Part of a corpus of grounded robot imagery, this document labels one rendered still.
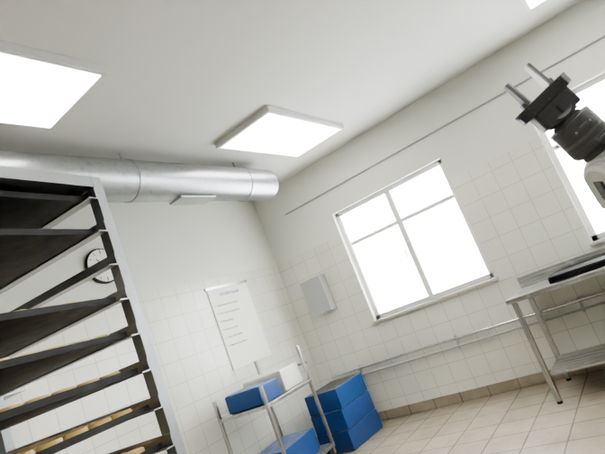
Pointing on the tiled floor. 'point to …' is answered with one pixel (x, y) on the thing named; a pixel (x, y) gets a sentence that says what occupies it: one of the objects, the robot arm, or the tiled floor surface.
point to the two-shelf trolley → (275, 412)
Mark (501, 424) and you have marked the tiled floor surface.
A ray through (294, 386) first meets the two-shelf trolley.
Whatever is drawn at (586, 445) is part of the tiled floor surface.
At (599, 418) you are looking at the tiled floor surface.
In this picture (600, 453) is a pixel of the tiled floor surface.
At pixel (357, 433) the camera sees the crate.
